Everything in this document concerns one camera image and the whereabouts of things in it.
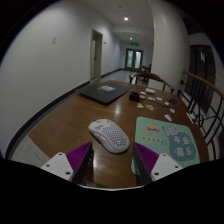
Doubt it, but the white perforated computer mouse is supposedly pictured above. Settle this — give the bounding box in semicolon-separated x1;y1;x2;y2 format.
88;118;131;155

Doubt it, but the green printed mouse pad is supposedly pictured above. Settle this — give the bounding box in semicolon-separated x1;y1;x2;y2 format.
130;116;201;175

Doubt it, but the wooden armchair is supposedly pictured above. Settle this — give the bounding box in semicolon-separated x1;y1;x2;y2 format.
128;72;176;94

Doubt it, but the dark grey closed laptop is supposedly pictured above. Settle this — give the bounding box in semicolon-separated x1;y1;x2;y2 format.
74;80;133;106

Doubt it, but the black railing with wooden handrail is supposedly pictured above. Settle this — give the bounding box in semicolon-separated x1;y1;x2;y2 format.
176;69;224;158

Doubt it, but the dark framed window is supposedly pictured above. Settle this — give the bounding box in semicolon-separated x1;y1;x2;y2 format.
184;44;216;104

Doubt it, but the wooden side door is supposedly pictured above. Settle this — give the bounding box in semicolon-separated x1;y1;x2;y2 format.
89;29;104;83

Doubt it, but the glass double door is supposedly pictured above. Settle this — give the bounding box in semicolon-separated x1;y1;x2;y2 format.
125;48;144;72

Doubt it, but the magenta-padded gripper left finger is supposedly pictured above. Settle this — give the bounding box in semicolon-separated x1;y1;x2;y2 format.
40;141;95;185

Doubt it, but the small black box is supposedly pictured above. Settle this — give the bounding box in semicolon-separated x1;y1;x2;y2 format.
128;91;141;102

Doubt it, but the white flat rectangular object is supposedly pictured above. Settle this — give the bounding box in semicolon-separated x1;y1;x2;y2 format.
185;111;197;125

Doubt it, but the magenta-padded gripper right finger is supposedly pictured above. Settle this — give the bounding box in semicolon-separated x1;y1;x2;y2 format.
132;142;184;186

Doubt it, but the black cable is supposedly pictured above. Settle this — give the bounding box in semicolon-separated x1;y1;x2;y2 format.
153;97;179;108

